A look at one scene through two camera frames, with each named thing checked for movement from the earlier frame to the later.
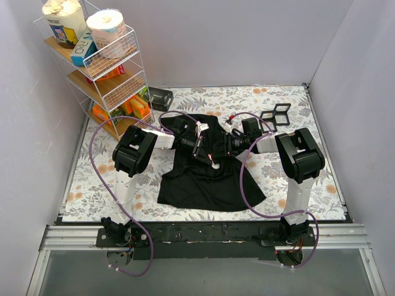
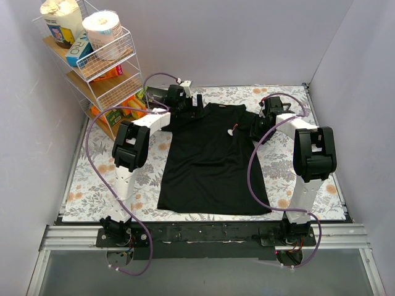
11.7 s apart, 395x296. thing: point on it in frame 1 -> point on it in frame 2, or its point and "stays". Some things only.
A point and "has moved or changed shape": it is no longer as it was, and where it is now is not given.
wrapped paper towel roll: [66, 20] stays
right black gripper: [229, 143] -> [259, 130]
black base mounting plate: [207, 240] stays
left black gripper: [198, 148] -> [194, 107]
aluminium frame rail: [342, 237] stays
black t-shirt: [193, 184] has moved or changed shape
